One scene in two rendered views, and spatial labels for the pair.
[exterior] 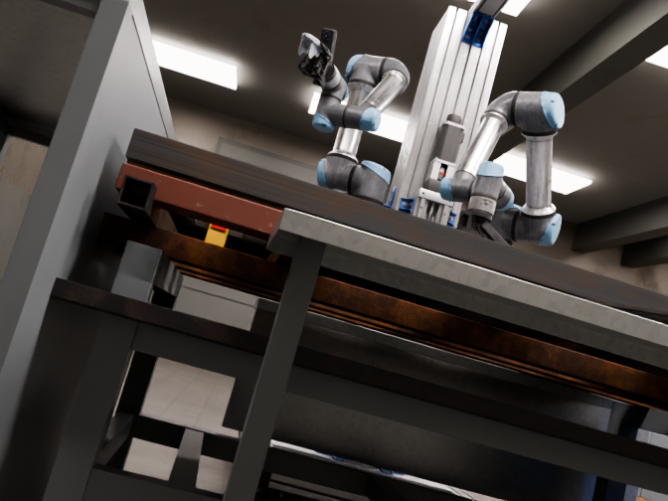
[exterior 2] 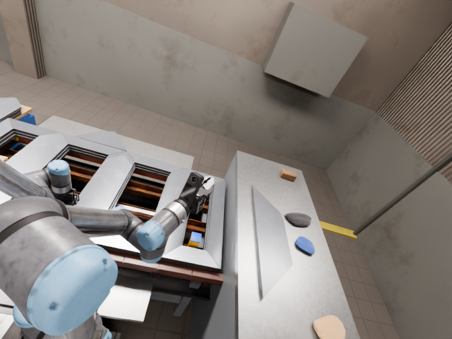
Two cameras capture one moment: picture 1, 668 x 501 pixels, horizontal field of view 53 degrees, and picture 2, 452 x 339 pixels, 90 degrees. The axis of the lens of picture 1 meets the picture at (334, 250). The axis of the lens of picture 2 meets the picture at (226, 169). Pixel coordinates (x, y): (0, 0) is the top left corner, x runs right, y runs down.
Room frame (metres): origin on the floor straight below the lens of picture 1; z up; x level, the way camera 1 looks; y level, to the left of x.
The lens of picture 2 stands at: (2.55, 0.21, 2.04)
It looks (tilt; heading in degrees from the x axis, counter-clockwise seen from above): 38 degrees down; 174
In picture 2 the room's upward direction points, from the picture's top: 25 degrees clockwise
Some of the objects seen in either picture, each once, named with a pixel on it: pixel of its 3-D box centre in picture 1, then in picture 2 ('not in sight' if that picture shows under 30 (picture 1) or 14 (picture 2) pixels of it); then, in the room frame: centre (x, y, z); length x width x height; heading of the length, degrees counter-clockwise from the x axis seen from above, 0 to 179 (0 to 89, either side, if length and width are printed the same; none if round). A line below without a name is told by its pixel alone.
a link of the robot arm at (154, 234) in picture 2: (334, 86); (157, 229); (2.16, 0.15, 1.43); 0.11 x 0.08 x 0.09; 160
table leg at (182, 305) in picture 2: (134, 393); (186, 295); (1.87, 0.41, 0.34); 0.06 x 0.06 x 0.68; 7
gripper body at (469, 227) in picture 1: (472, 234); (65, 197); (1.89, -0.37, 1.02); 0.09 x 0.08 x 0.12; 97
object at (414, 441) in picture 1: (446, 422); not in sight; (2.09, -0.47, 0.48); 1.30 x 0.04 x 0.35; 97
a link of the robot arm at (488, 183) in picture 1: (488, 182); (58, 173); (1.89, -0.38, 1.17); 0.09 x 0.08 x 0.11; 146
